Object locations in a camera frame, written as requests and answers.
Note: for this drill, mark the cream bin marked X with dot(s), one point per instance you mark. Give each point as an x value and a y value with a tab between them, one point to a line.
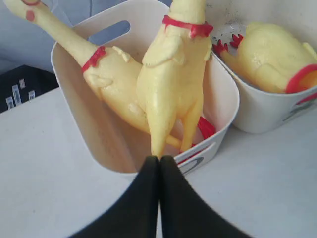
262	111

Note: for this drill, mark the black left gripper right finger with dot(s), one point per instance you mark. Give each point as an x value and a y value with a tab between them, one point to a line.
183	213

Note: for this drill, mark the cream bin marked O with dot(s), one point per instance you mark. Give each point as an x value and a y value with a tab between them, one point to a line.
110	140

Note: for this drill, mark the whole yellow rubber chicken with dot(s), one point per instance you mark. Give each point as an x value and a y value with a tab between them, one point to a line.
110	72
170	83

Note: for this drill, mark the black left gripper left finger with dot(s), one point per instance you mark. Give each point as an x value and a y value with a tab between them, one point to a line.
135	213

